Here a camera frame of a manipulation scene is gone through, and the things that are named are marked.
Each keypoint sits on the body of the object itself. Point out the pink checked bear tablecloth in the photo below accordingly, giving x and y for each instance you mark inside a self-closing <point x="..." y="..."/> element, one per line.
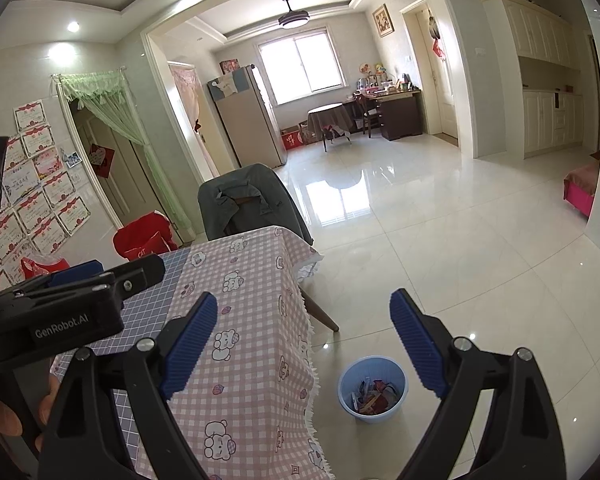
<point x="260" y="320"/>

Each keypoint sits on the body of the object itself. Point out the dark wooden desk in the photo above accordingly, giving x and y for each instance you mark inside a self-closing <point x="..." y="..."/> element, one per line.
<point x="402" y="115"/>

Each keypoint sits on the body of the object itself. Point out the small framed wall picture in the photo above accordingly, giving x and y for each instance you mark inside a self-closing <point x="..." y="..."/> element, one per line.
<point x="382" y="20"/>

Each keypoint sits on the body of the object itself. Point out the brown wooden door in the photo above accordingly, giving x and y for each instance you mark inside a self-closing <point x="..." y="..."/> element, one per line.
<point x="115" y="180"/>

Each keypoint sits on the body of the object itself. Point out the red cardboard box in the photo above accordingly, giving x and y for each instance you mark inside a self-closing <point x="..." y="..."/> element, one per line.
<point x="291" y="140"/>

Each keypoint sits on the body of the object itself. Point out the blue plastic bucket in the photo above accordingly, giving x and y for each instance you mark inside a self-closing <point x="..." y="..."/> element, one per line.
<point x="347" y="385"/>

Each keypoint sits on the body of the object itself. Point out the white door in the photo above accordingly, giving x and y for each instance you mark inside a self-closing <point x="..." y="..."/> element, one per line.
<point x="442" y="100"/>

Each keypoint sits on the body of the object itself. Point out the pink door curtain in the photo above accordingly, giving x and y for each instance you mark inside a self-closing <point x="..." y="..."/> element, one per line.
<point x="187" y="90"/>

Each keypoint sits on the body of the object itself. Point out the red hanging door ornament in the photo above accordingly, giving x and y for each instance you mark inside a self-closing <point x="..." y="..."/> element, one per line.
<point x="438" y="50"/>

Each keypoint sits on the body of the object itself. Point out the patterned box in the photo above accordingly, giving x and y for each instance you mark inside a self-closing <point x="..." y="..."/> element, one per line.
<point x="230" y="66"/>

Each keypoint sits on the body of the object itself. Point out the round table with brown cloth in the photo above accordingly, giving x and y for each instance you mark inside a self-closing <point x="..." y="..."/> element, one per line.
<point x="330" y="117"/>

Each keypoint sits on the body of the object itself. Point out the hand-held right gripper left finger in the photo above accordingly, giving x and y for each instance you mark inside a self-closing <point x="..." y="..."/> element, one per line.
<point x="190" y="350"/>

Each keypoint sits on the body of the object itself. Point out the silver refrigerator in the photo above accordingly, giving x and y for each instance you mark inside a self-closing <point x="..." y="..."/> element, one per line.
<point x="250" y="120"/>

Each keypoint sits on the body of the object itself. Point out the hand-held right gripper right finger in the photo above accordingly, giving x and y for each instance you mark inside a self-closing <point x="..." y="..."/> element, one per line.
<point x="417" y="345"/>

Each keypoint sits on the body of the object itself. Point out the red tote bag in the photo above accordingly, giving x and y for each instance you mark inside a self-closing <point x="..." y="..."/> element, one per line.
<point x="140" y="240"/>

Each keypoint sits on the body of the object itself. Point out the red heart door ornament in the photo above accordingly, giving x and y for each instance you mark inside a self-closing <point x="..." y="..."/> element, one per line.
<point x="101" y="160"/>

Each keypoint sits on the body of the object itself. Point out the red gift bag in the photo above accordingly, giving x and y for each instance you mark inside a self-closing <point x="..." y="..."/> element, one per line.
<point x="40" y="267"/>

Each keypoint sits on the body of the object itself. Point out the wall of award certificates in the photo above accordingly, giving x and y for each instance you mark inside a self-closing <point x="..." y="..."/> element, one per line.
<point x="45" y="195"/>

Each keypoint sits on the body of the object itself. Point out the small photo prints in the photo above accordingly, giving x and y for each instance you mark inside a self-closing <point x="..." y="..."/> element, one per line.
<point x="72" y="158"/>

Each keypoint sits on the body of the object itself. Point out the dark wooden chair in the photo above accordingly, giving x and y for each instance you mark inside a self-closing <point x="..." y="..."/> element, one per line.
<point x="367" y="115"/>

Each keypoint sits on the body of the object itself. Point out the assorted desk items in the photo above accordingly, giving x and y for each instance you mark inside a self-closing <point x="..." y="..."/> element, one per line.
<point x="385" y="82"/>

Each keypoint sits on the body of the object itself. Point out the recessed ceiling light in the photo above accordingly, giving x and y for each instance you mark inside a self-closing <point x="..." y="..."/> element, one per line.
<point x="73" y="26"/>

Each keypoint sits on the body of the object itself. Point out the grey checked tablecloth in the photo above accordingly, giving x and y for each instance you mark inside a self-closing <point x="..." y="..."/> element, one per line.
<point x="150" y="300"/>

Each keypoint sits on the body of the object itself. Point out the pink box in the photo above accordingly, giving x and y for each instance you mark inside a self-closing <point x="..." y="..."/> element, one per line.
<point x="580" y="190"/>

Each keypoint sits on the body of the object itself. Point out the green lace curtain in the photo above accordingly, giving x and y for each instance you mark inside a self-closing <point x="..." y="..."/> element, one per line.
<point x="105" y="90"/>

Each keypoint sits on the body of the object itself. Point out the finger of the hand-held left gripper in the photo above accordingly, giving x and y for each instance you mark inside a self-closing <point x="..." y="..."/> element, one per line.
<point x="140" y="272"/>
<point x="77" y="272"/>

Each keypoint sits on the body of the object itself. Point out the white framed window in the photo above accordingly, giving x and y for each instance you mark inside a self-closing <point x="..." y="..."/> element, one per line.
<point x="300" y="65"/>

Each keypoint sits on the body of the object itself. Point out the ceiling fan lamp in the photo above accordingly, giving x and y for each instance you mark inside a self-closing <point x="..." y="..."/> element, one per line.
<point x="293" y="20"/>

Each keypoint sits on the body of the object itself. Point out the wooden dining chair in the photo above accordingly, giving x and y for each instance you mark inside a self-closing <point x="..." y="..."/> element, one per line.
<point x="325" y="317"/>

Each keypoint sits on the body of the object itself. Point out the cream wall cabinet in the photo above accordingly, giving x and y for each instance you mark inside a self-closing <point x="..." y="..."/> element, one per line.
<point x="540" y="110"/>

